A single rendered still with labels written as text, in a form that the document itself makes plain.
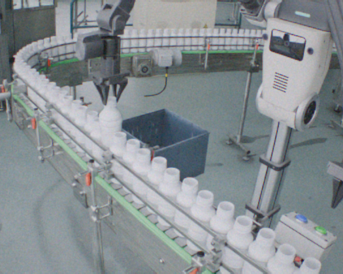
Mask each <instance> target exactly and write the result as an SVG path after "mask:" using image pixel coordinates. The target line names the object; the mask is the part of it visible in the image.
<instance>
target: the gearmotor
mask: <svg viewBox="0 0 343 274"><path fill-rule="evenodd" d="M181 63H182V54H181V52H180V49H178V48H169V49H166V48H159V49H151V50H150V51H149V52H148V54H136V55H133V64H132V74H133V77H136V78H141V77H151V76H152V67H153V68H154V67H165V69H166V73H165V76H166V77H165V86H164V88H163V90H162V91H161V92H163V91H164V89H165V87H166V85H167V69H169V68H168V67H171V66H179V65H181ZM161 92H159V93H156V94H154V95H158V94H160V93H161ZM154 95H145V97H150V96H154Z"/></svg>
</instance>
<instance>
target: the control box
mask: <svg viewBox="0 0 343 274"><path fill-rule="evenodd" d="M297 215H300V214H298V213H297V212H295V211H294V212H291V213H287V214H284V215H282V217H281V219H280V221H279V222H278V225H277V227H276V228H275V230H274V232H275V241H277V242H278V243H279V244H281V245H282V244H290V245H292V246H293V247H294V248H295V250H296V253H295V257H294V260H295V258H296V256H299V257H300V258H301V262H302V263H303V262H304V260H305V258H308V257H314V258H317V259H318V260H319V261H320V262H321V261H323V260H325V259H326V257H327V255H328V253H329V252H330V250H331V248H332V247H333V245H334V243H335V241H336V239H337V237H336V236H335V235H333V234H332V233H329V232H328V231H327V233H326V234H323V233H320V232H319V231H317V230H316V227H317V226H318V225H317V224H315V223H314V222H312V221H311V220H308V219H307V221H306V222H303V221H300V220H299V219H298V218H297V217H296V216H297Z"/></svg>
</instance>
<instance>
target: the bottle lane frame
mask: <svg viewBox="0 0 343 274"><path fill-rule="evenodd" d="M16 101H17V102H16V103H18V106H19V107H20V108H21V110H22V116H23V118H25V119H23V125H24V128H22V126H20V129H21V130H22V132H23V133H25V135H26V136H27V137H28V139H29V140H30V141H31V142H32V143H33V144H34V146H35V147H36V148H38V143H37V130H36V125H35V129H33V124H32V121H31V120H29V121H26V118H27V117H31V116H33V110H31V109H29V107H28V106H27V105H26V104H25V103H24V102H23V101H22V99H20V98H18V97H16ZM39 124H40V130H41V144H42V146H43V147H47V146H49V145H50V138H51V139H52V140H53V146H51V147H52V148H53V152H54V155H52V156H51V157H48V158H46V160H47V161H48V162H49V163H50V164H51V165H52V167H53V168H54V169H55V170H56V172H57V173H58V174H59V175H60V176H61V177H62V178H63V179H64V180H65V181H66V182H67V183H68V185H69V186H70V187H71V188H72V189H73V178H74V179H75V180H77V181H78V182H79V183H80V184H81V185H82V186H83V187H84V190H85V191H86V205H87V206H88V207H89V208H91V206H92V200H91V184H90V186H87V185H86V177H85V176H81V177H79V176H78V174H79V173H81V172H83V171H86V170H87V165H88V164H87V162H84V161H83V160H82V158H80V157H79V156H78V155H77V153H75V152H74V151H73V149H71V148H70V147H69V146H68V145H67V144H66V143H64V142H63V140H62V139H61V138H60V137H59V136H57V134H56V133H55V132H54V131H52V129H50V128H49V126H48V125H46V124H45V122H43V121H42V120H41V121H39ZM51 147H49V148H47V149H45V150H44V156H48V155H51V154H52V152H51ZM111 184H112V183H111ZM111 184H108V183H107V182H106V181H105V180H104V178H102V177H101V176H100V175H99V172H98V176H97V177H95V189H96V191H97V205H98V206H99V207H101V206H103V205H106V204H107V203H108V196H107V195H109V196H110V197H111V205H109V206H110V207H111V208H112V216H111V215H110V216H108V217H106V218H103V219H101V220H102V221H103V222H104V223H105V224H106V225H107V226H108V227H109V228H110V229H111V230H112V231H113V232H114V233H115V234H116V236H117V237H118V238H119V239H121V240H122V241H123V242H124V243H125V245H127V246H128V247H129V248H130V249H131V250H132V251H133V252H134V253H135V255H136V256H138V257H139V258H140V259H141V260H142V261H143V262H144V263H145V264H146V265H147V266H148V267H149V268H150V269H151V270H152V271H153V272H154V273H156V274H183V273H182V271H183V270H185V269H186V268H188V267H189V266H191V258H192V257H193V256H195V255H196V254H194V255H190V254H189V253H188V252H187V251H185V250H184V248H185V247H186V246H187V245H185V246H183V247H181V246H179V245H178V244H177V242H175V241H174V240H175V239H176V238H177V237H176V238H174V239H171V238H170V237H169V236H167V235H166V234H165V232H166V231H167V230H165V231H162V230H161V229H160V228H158V227H157V226H156V224H157V223H158V222H157V223H155V224H154V223H153V222H152V221H150V220H148V217H149V215H148V216H146V217H145V216H144V215H143V214H142V213H141V212H140V209H136V208H135V207H134V206H133V205H132V202H131V203H129V202H128V201H127V200H126V199H125V198H124V196H122V195H121V194H120V193H118V192H117V190H115V189H114V188H112V187H111ZM125 196H126V195H125ZM107 214H108V206H107V207H104V208H102V209H101V211H100V212H99V217H102V216H104V215H107Z"/></svg>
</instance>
